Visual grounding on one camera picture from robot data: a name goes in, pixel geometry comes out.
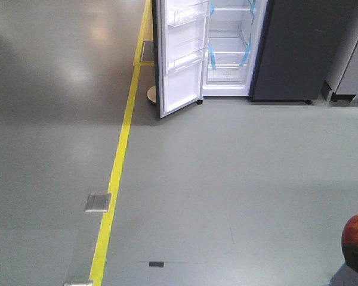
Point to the red yellow apple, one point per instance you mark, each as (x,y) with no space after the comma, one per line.
(350,232)

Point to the silver sign stand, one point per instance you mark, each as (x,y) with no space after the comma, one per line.
(151,95)

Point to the silver floor socket plate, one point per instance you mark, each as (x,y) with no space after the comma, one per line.
(98,203)

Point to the dark floor sign sticker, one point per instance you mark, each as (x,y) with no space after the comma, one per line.
(147,52)

